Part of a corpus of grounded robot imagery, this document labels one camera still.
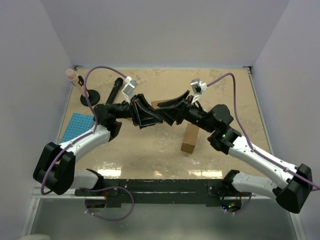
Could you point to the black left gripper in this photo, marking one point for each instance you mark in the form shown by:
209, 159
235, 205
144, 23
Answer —
141, 113

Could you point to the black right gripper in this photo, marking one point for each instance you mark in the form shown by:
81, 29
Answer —
179, 109

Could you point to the taped cardboard box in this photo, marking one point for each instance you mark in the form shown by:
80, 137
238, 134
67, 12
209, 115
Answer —
155, 103

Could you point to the small cardboard box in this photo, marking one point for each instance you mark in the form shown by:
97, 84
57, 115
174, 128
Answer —
189, 138

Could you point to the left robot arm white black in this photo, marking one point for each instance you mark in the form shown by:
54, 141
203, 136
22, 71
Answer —
55, 169

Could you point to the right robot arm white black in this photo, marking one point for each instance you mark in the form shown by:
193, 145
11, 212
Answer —
289, 185

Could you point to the black microphone orange end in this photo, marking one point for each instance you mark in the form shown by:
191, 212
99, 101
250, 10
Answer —
118, 83

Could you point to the blue studded building plate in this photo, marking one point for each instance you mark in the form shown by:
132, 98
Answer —
78, 124

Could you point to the beige microphone on stand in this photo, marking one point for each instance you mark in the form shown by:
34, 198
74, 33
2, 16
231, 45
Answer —
77, 82

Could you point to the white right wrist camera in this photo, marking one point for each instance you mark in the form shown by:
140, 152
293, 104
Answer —
198, 88

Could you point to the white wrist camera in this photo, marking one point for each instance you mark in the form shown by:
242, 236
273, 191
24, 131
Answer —
198, 88
129, 88

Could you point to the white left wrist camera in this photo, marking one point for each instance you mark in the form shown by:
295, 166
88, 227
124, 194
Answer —
129, 88

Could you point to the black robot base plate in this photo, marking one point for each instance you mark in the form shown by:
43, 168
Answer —
207, 192

